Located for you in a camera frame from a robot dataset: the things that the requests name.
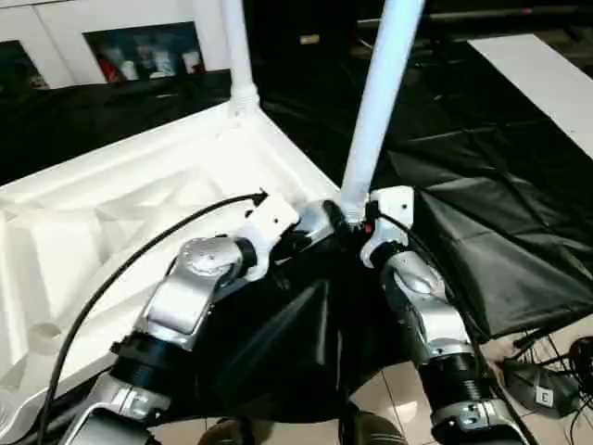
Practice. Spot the white tapered table leg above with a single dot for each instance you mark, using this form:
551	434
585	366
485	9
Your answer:
241	55
380	92

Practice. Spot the white plastic table top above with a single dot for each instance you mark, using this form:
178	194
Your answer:
116	194

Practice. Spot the black work mat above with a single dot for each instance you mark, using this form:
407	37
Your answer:
486	208

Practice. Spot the small tan object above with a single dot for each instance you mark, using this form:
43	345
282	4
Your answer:
308	39

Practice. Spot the black stand pole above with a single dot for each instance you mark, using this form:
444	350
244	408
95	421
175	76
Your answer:
533	336

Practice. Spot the small white jar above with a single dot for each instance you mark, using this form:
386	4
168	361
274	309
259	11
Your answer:
128	71
190	61

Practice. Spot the tall white jar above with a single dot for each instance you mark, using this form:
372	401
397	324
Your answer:
160	63

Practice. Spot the white flat board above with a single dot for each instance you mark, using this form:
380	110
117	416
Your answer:
542	83

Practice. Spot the black stand base with label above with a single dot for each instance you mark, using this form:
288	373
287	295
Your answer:
533	385

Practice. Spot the red bottle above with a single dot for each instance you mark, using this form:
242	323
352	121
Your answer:
109	70

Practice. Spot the white sideboard cabinet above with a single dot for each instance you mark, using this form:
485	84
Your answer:
46	28

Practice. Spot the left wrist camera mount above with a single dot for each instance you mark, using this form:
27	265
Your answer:
273	218

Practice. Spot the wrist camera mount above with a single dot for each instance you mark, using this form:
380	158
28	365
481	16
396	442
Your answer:
273	218
394	208

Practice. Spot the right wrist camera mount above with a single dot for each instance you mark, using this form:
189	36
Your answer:
394	208

